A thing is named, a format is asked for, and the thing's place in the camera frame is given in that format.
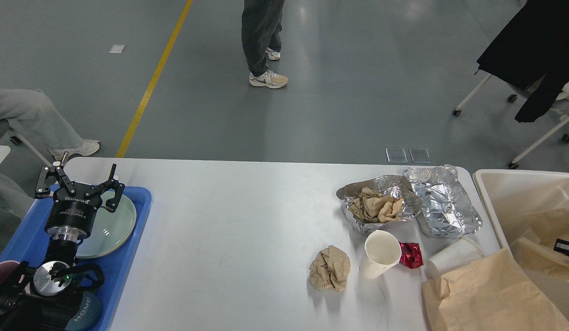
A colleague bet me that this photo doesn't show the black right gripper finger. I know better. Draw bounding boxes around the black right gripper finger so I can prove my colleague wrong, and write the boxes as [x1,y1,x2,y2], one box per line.
[554,238,569,257]

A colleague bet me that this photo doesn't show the crumpled brown paper ball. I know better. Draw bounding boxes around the crumpled brown paper ball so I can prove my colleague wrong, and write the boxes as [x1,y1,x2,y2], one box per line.
[308,245,351,292]

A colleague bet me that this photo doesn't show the standing person in jeans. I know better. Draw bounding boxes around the standing person in jeans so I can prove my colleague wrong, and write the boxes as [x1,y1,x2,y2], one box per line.
[241,0,288,89]

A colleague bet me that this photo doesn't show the crumpled brown paper in foil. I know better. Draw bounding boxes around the crumpled brown paper in foil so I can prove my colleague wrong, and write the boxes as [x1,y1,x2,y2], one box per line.
[349,187,404,223]

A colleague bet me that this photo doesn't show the red foil wrapper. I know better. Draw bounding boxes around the red foil wrapper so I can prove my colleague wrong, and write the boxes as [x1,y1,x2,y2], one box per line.
[399,242,424,269]

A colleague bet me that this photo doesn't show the black jacket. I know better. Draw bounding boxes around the black jacket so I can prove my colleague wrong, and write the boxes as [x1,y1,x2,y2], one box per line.
[477,0,569,122]

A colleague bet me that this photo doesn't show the crumpled aluminium foil sheet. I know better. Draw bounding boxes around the crumpled aluminium foil sheet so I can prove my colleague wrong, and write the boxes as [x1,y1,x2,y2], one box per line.
[403,164,483,238]

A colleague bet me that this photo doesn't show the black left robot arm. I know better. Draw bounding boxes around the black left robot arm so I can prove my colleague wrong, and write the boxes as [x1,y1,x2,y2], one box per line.
[0,161,125,331]

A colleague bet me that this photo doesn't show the dark teal mug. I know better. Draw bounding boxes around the dark teal mug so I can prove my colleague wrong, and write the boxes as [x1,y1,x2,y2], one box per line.
[65,292,102,331]

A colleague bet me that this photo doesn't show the aluminium foil with paper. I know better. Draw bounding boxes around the aluminium foil with paper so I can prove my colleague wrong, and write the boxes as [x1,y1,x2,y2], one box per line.
[336,175,422,234]

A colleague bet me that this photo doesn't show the seated person grey trousers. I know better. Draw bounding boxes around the seated person grey trousers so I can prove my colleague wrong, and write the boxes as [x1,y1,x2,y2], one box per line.
[0,89,101,219]

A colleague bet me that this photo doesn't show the mint green plate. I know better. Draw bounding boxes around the mint green plate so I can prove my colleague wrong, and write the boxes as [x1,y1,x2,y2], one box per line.
[92,194,137,232]

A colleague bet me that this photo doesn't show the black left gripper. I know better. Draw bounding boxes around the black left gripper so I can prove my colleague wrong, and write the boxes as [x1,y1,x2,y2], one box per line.
[35,152,125,240]

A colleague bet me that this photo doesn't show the pink plate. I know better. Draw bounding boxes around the pink plate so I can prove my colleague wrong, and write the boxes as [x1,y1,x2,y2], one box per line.
[76,228,133,259]

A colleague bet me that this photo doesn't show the white paper cup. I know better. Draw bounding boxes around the white paper cup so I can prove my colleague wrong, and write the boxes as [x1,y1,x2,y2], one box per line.
[359,230,402,279]

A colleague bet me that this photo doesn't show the grey chair with legs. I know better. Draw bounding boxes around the grey chair with legs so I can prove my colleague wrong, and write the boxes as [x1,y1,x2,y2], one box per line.
[0,120,52,176]

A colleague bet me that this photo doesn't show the beige plastic bin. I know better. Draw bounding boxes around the beige plastic bin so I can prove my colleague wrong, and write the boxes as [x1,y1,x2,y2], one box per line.
[473,169,569,321]

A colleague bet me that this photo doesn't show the brown paper bag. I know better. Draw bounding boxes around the brown paper bag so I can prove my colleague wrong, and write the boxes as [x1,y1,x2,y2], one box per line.
[422,249,569,331]
[511,208,569,283]

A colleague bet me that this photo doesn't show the blue plastic tray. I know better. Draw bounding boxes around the blue plastic tray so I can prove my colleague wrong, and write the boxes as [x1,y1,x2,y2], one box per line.
[0,186,152,331]

